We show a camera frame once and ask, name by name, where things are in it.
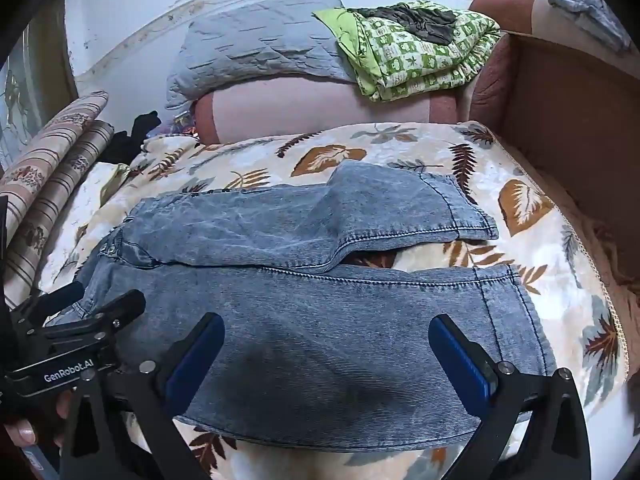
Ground floral striped rolled mattress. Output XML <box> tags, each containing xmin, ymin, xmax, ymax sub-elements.
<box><xmin>1</xmin><ymin>90</ymin><xmax>108</xmax><ymax>242</ymax></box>

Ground pink maroon bolster cushion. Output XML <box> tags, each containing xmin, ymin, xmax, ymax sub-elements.
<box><xmin>194</xmin><ymin>76</ymin><xmax>458</xmax><ymax>144</ymax></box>

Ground blue denim pants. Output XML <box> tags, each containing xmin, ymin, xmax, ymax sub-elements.
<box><xmin>58</xmin><ymin>160</ymin><xmax>555</xmax><ymax>452</ymax></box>

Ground person's left hand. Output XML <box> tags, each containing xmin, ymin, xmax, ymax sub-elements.
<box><xmin>4</xmin><ymin>390</ymin><xmax>73</xmax><ymax>448</ymax></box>

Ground green white patterned quilt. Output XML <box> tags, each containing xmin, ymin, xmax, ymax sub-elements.
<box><xmin>314</xmin><ymin>0</ymin><xmax>501</xmax><ymax>102</ymax></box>

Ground cream embroidered sheet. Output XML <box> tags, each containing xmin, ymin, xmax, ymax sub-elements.
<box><xmin>72</xmin><ymin>162</ymin><xmax>131</xmax><ymax>223</ymax></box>

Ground grey cloth on armrest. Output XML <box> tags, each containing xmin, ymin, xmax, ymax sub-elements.
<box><xmin>548</xmin><ymin>0</ymin><xmax>632</xmax><ymax>53</ymax></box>

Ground striped brown rolled mattress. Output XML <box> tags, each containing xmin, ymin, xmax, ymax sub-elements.
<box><xmin>3</xmin><ymin>120</ymin><xmax>114</xmax><ymax>309</ymax></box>

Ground maroon sofa armrest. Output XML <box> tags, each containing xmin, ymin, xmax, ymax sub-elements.
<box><xmin>464</xmin><ymin>0</ymin><xmax>535</xmax><ymax>133</ymax></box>

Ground black garment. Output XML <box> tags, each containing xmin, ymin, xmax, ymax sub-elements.
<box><xmin>98</xmin><ymin>110</ymin><xmax>160</xmax><ymax>165</ymax></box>

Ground dark green cloth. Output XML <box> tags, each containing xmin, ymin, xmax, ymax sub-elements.
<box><xmin>350</xmin><ymin>2</ymin><xmax>457</xmax><ymax>46</ymax></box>

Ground grey quilted pillow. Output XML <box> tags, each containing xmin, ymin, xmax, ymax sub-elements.
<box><xmin>165</xmin><ymin>0</ymin><xmax>355</xmax><ymax>112</ymax></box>

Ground leaf patterned beige blanket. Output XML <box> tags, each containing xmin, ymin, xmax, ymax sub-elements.
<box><xmin>56</xmin><ymin>122</ymin><xmax>632</xmax><ymax>460</ymax></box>

